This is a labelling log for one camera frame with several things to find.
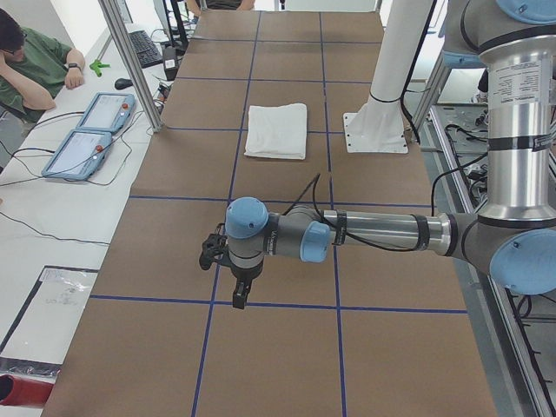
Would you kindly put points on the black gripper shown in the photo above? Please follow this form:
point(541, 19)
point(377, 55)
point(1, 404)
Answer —
point(241, 275)

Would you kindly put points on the white long-sleeve printed shirt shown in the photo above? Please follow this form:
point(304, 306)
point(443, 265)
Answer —
point(277, 132)

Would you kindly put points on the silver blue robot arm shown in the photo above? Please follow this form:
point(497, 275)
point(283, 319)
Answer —
point(511, 238)

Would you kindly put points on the lower blue teach pendant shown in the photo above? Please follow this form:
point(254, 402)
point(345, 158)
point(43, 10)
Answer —
point(79, 156)

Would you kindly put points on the blue teach pendant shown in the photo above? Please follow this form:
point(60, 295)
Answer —
point(107, 112)
point(79, 156)

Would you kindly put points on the clear plastic document sleeve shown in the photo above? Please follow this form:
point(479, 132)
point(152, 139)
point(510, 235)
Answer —
point(38, 339)

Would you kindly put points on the upper blue teach pendant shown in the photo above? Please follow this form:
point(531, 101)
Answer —
point(107, 112)

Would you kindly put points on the black computer mouse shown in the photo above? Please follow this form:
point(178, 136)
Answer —
point(122, 83)

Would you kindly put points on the black keyboard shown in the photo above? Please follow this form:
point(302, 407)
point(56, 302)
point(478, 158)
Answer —
point(147, 53)

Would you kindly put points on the red cylinder object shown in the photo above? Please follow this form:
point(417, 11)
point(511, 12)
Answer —
point(23, 392)

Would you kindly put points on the green plastic tool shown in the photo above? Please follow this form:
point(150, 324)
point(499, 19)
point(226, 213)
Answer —
point(97, 67)

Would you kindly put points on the seated person green shirt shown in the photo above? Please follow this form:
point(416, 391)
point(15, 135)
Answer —
point(34, 68)

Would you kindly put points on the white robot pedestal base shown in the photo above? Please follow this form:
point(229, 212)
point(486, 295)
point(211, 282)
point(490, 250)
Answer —
point(378, 126)

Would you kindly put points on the aluminium frame post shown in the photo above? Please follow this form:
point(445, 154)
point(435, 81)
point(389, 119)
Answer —
point(131, 63)

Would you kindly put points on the aluminium frame rail structure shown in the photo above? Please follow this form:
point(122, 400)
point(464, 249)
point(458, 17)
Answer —
point(515, 333)

